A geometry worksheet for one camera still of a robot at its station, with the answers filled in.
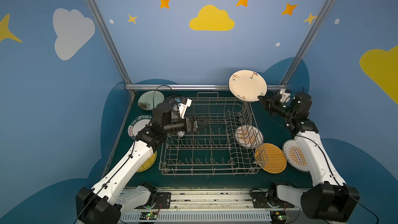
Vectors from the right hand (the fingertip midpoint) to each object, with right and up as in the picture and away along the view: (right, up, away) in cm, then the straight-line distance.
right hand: (260, 94), depth 73 cm
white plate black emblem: (-41, -22, +18) cm, 50 cm away
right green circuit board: (+9, -57, -2) cm, 58 cm away
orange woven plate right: (+13, -36, +15) cm, 41 cm away
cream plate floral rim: (-5, +5, +4) cm, 8 cm away
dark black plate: (-54, +1, +45) cm, 71 cm away
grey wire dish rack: (-12, -26, +18) cm, 34 cm away
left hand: (-27, -13, -7) cm, 30 cm away
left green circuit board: (-53, -57, -3) cm, 77 cm away
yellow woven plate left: (-58, -38, +11) cm, 70 cm away
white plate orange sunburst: (+1, -24, +18) cm, 30 cm away
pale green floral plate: (-67, -1, +41) cm, 79 cm away
